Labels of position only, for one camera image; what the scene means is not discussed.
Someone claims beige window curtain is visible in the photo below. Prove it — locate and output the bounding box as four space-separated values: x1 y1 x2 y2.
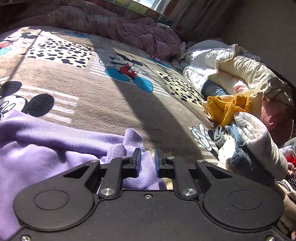
164 0 244 42

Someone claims mustard yellow garment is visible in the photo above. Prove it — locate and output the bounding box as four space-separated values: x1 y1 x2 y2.
202 89 262 127

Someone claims crumpled pink purple quilt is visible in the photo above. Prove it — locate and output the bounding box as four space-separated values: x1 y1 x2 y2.
8 1 181 59

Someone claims Mickey Mouse print bed blanket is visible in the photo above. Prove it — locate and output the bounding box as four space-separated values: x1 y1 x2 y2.
1 27 218 165

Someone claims dusty pink garment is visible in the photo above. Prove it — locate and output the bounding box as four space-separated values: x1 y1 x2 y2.
260 98 295 146

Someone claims lilac purple sweatshirt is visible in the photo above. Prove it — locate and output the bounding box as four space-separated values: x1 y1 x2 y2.
1 110 166 240

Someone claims blue denim garment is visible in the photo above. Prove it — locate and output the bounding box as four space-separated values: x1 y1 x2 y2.
213 123 274 186

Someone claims white pink print garment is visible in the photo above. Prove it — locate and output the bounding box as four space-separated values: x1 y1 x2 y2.
234 112 288 181

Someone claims white cream duvet bundle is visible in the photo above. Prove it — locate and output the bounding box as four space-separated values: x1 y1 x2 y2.
172 40 294 106

